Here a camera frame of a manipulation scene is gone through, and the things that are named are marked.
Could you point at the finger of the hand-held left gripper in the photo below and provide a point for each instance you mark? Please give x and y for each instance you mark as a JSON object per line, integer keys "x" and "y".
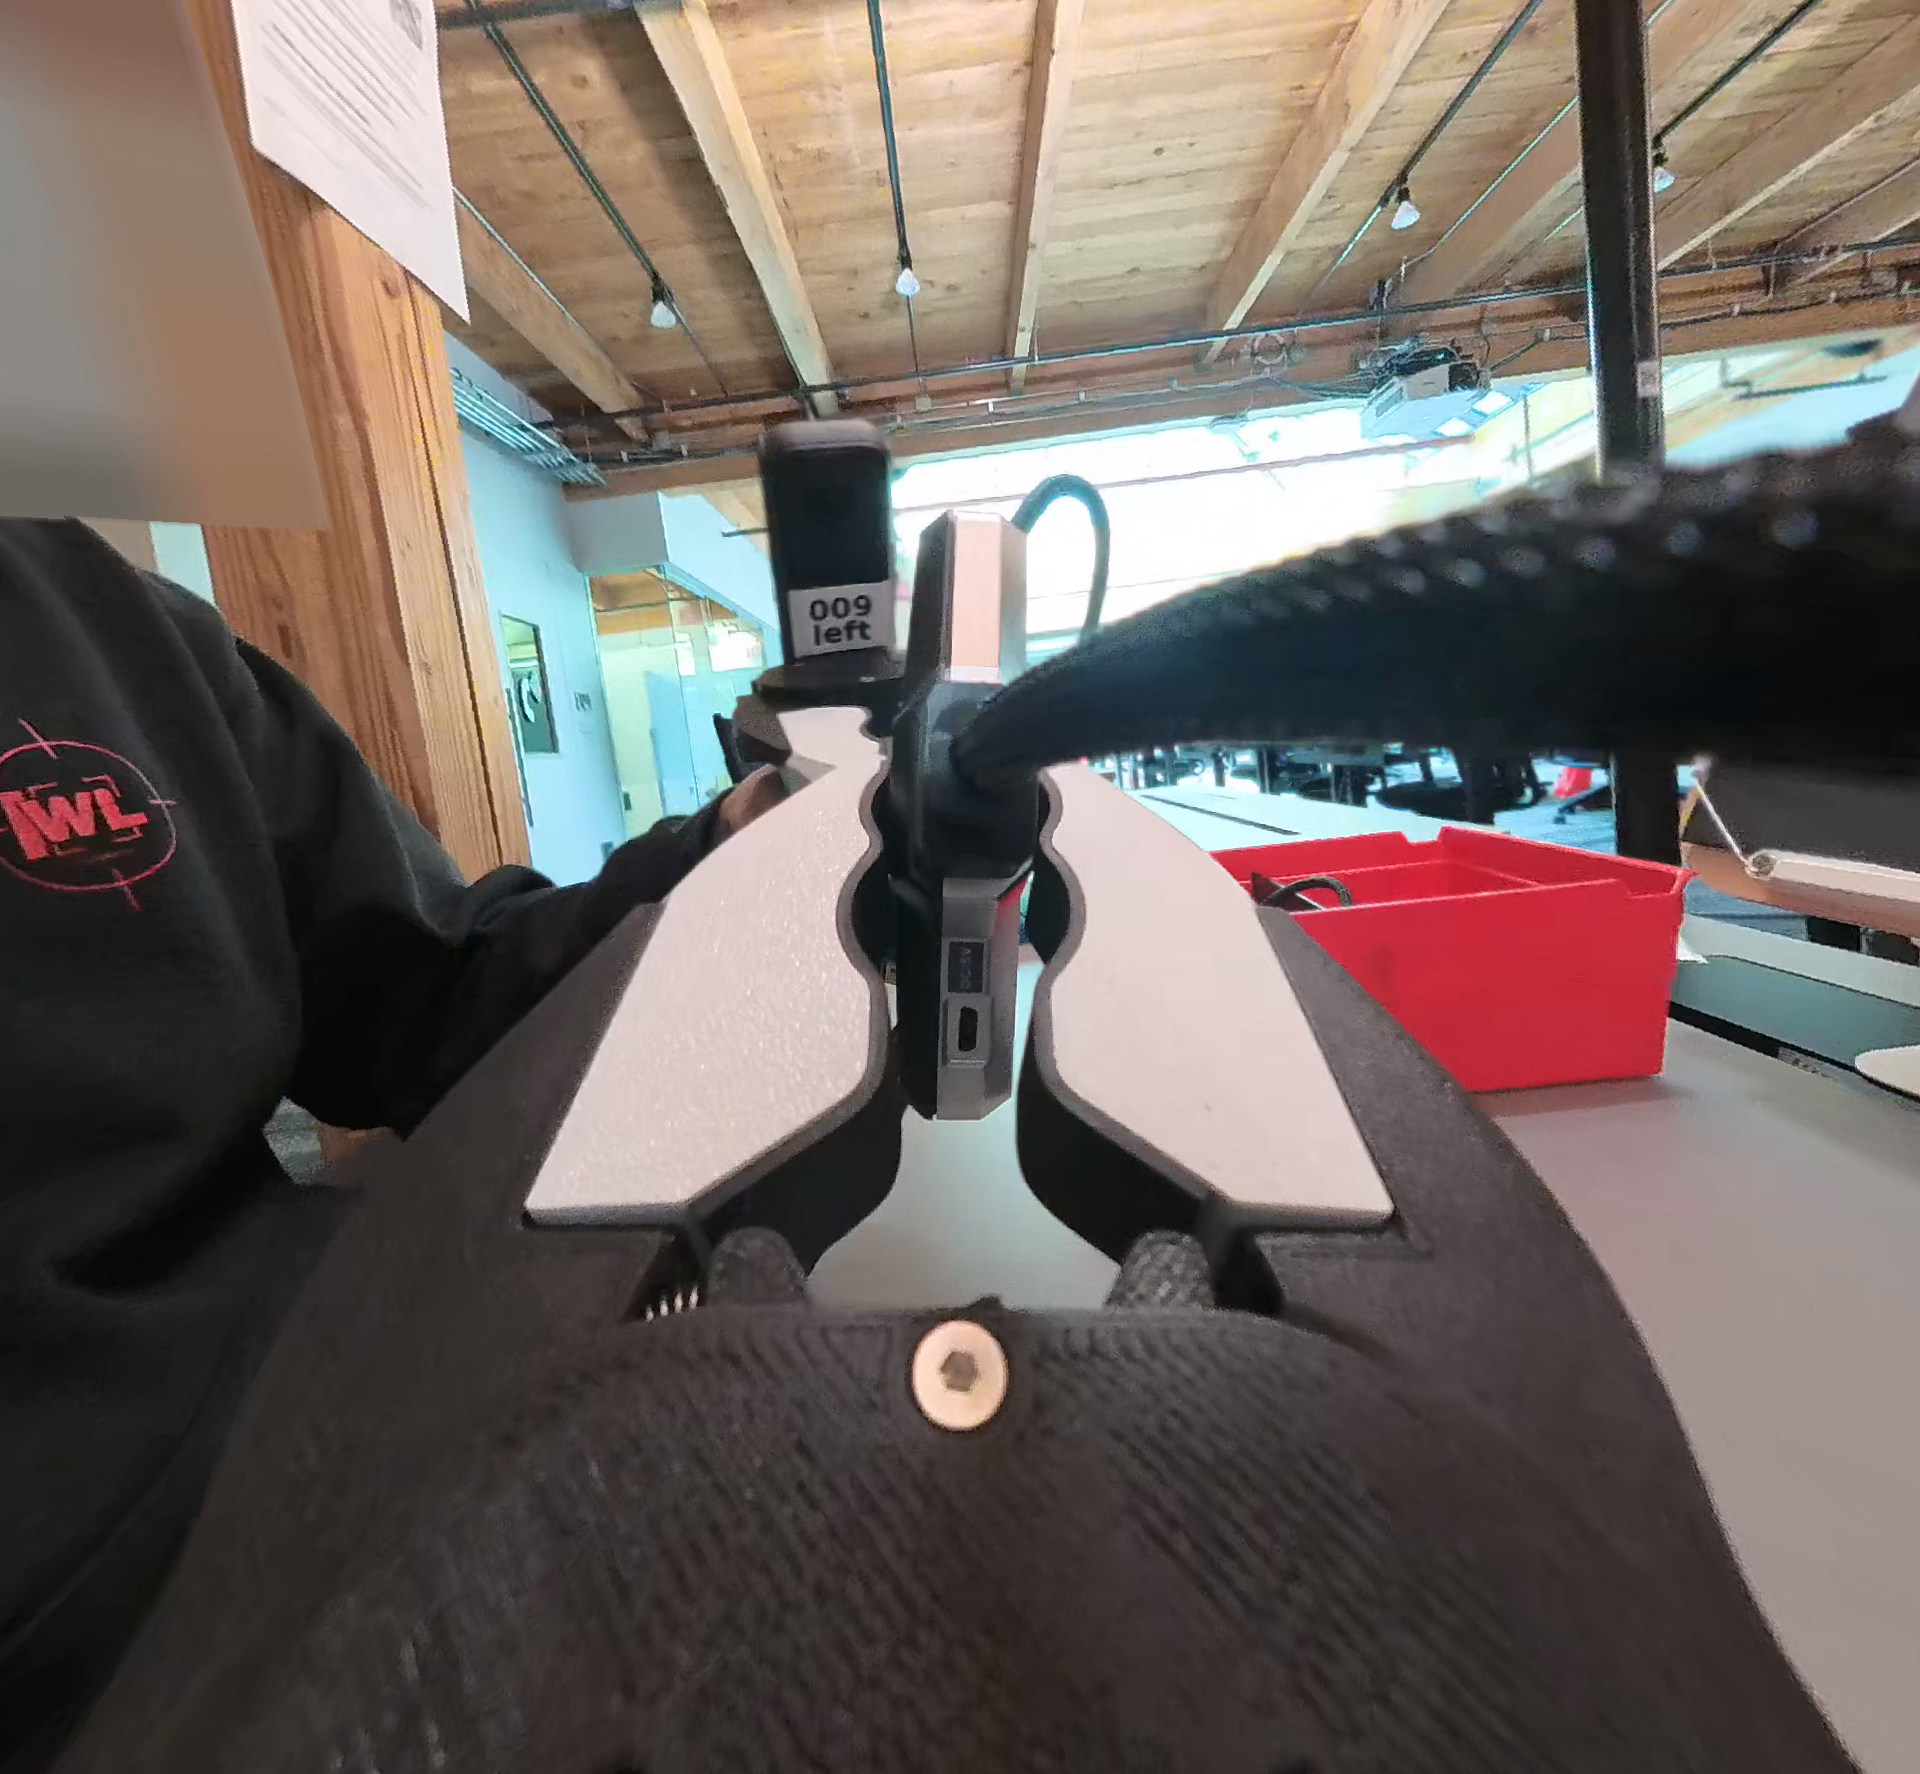
{"x": 824, "y": 732}

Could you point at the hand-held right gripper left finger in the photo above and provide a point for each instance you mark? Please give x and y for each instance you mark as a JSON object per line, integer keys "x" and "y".
{"x": 720, "y": 1025}

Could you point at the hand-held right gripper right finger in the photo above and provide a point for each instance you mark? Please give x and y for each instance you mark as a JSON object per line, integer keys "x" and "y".
{"x": 1201, "y": 1038}

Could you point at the black switch box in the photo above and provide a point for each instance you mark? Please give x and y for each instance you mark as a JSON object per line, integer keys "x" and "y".
{"x": 959, "y": 1038}

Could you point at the person's left forearm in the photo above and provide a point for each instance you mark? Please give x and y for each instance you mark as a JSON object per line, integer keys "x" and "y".
{"x": 599, "y": 889}

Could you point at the red plastic bin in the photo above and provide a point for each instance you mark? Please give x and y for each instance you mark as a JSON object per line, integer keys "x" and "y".
{"x": 1500, "y": 980}

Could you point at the wooden pillar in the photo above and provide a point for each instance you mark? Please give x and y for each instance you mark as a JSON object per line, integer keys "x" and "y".
{"x": 390, "y": 529}

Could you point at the person's black sweatshirt torso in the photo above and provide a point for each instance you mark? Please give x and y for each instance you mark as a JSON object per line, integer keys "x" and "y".
{"x": 149, "y": 1054}

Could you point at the ceiling projector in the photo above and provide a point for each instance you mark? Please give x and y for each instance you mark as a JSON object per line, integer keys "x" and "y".
{"x": 1426, "y": 383}

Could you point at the white paper notice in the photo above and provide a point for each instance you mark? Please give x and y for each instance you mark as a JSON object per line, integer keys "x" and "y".
{"x": 346, "y": 49}

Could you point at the black metal pole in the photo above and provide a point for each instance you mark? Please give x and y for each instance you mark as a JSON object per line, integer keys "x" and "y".
{"x": 1614, "y": 154}

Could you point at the framed wall picture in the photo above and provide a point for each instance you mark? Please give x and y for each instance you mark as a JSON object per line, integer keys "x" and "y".
{"x": 525, "y": 686}

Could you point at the black panel with wooden frame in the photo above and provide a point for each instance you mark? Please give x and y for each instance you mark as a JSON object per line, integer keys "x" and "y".
{"x": 1830, "y": 889}

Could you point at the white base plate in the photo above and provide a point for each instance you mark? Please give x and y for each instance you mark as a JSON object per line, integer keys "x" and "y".
{"x": 1894, "y": 1071}

